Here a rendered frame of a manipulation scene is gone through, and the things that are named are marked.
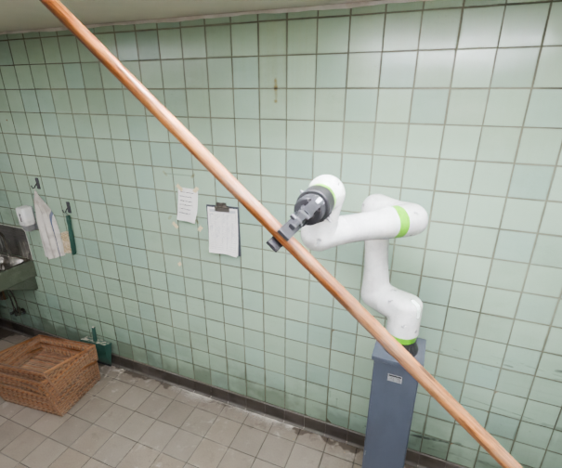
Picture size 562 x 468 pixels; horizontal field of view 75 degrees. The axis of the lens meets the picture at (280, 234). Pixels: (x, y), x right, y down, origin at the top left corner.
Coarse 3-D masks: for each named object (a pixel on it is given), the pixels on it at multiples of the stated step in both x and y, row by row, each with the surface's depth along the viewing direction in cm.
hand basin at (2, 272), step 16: (0, 224) 317; (0, 240) 326; (16, 240) 317; (0, 256) 328; (16, 256) 322; (32, 256) 316; (0, 272) 294; (16, 272) 306; (32, 272) 318; (0, 288) 296; (16, 288) 311; (32, 288) 324; (16, 304) 343
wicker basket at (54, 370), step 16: (48, 336) 304; (0, 352) 274; (16, 352) 287; (48, 352) 307; (80, 352) 280; (96, 352) 297; (0, 368) 260; (16, 368) 253; (32, 368) 290; (48, 368) 290; (64, 368) 266; (80, 368) 281; (64, 384) 267
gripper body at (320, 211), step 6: (300, 198) 93; (306, 198) 91; (312, 198) 91; (294, 204) 93; (300, 204) 92; (306, 204) 91; (324, 204) 93; (294, 210) 93; (318, 210) 91; (324, 210) 93; (318, 216) 91; (312, 222) 92
